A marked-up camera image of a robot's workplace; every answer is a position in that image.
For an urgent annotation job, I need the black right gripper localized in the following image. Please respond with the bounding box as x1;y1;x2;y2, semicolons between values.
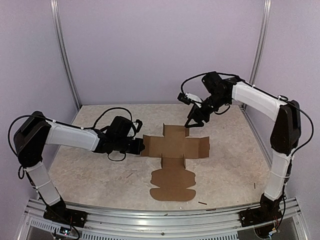
185;92;230;128

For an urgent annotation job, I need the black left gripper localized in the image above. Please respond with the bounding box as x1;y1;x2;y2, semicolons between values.
114;137;145;155

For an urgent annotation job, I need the brown cardboard box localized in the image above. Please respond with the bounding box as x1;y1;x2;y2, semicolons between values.
141;124;210;202

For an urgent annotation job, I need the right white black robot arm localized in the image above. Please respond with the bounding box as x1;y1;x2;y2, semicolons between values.
177;71;301;227

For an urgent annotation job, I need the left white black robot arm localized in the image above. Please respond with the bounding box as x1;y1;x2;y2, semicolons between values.
7;111;145;228

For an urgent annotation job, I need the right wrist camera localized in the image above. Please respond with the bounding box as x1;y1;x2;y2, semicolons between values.
177;92;203;106

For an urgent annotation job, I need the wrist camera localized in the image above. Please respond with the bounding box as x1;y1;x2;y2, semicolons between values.
177;92;203;106
132;119;143;137

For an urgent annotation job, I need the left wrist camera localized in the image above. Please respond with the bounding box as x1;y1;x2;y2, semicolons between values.
132;119;143;137

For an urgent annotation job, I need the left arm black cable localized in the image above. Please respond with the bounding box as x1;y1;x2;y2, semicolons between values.
92;107;135;162

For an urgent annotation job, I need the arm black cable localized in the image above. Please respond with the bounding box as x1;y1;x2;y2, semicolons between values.
92;107;135;162
180;72;241;97

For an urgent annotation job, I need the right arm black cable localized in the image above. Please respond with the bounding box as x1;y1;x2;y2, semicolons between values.
180;72;241;97

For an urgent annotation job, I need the front aluminium frame rail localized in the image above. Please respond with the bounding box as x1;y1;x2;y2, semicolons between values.
13;198;311;240

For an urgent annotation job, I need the right aluminium corner post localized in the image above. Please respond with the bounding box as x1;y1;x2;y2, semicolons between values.
248;0;272;86

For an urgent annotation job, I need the aluminium corner post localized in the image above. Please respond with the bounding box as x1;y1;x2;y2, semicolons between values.
49;0;82;111
248;0;272;86

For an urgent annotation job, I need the left aluminium corner post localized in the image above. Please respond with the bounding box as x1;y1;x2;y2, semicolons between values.
49;0;82;111

